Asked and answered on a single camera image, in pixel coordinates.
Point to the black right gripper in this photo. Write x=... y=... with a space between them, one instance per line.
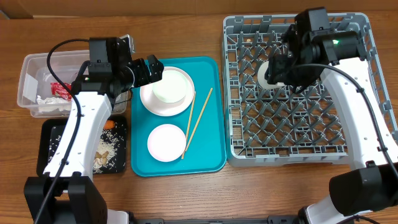
x=280 y=73

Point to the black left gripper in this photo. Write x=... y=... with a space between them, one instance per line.
x=144 y=78

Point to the white paper cup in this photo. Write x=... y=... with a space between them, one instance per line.
x=262 y=74

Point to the orange carrot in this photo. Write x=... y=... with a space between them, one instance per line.
x=109 y=124

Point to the pink bowl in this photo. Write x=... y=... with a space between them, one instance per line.
x=166 y=143

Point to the peanuts and rice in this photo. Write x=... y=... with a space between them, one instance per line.
x=110 y=157

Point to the red snack wrapper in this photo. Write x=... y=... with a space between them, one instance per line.
x=58 y=90

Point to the white napkin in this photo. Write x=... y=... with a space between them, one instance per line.
x=52 y=104

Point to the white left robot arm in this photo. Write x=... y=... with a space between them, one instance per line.
x=65 y=192

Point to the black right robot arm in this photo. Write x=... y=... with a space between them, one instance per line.
x=339 y=59

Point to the grey dishwasher rack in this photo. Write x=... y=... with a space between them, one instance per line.
x=279 y=126

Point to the pale green bowl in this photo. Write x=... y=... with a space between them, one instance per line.
x=171 y=88

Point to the pink plate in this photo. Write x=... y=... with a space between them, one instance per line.
x=155 y=106

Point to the right wooden chopstick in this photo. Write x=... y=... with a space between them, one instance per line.
x=199 y=119

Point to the black plastic tray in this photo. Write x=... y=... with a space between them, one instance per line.
x=51 y=134

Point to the teal plastic tray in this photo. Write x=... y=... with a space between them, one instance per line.
x=207 y=151

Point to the clear plastic bin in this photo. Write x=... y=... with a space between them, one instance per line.
x=35 y=78

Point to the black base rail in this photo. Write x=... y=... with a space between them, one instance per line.
x=272 y=219

